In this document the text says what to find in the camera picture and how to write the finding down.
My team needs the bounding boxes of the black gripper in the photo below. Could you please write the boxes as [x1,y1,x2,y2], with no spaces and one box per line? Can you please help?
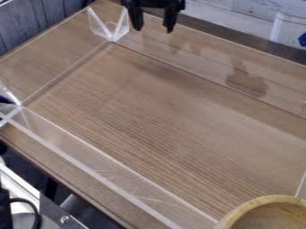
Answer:
[120,0,185,33]

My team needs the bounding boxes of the brown wooden bowl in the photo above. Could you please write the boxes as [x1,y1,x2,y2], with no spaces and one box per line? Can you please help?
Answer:
[213,195,306,229]

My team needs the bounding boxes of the white container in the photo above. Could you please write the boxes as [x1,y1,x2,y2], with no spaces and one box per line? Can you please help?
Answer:
[268,12,306,50]

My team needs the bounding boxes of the blue object at edge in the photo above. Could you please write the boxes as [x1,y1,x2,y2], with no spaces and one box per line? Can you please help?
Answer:
[297,32,306,47]

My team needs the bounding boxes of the clear acrylic tray wall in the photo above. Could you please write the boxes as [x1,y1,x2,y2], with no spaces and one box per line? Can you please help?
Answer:
[0,3,306,229]

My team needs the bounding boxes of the grey metal bracket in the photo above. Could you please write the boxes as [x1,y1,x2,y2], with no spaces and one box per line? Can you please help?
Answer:
[40,195,88,229]

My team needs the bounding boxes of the black cable loop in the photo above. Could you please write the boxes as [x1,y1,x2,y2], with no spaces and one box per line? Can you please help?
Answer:
[6,197,42,229]

